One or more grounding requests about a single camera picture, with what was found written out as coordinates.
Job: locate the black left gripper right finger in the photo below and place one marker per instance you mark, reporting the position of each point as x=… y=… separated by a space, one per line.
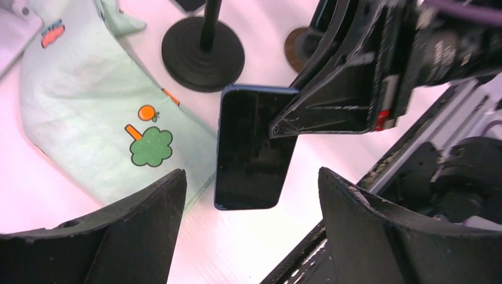
x=373 y=240

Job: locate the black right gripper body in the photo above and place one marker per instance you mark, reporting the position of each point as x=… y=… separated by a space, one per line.
x=433 y=44

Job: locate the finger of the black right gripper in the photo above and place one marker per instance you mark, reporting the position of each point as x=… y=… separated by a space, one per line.
x=339 y=57
x=342 y=98

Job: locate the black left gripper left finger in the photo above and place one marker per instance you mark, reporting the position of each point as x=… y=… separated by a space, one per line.
x=129 y=241

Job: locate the brown round base stand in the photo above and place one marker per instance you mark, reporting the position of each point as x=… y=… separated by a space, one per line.
x=300 y=45

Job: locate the blue smartphone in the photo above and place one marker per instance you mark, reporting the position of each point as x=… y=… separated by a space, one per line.
x=251 y=167

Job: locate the black clamp phone stand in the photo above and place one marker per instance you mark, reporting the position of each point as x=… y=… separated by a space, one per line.
x=202 y=53

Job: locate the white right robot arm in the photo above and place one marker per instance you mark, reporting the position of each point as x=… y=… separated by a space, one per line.
x=368 y=65

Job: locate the white folding phone stand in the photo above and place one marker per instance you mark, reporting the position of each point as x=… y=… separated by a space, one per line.
x=19 y=25

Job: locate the green cartoon towel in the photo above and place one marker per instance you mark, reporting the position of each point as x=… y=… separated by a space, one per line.
x=97 y=114

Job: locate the black smartphone on table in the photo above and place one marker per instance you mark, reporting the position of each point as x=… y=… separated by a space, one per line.
x=189 y=6

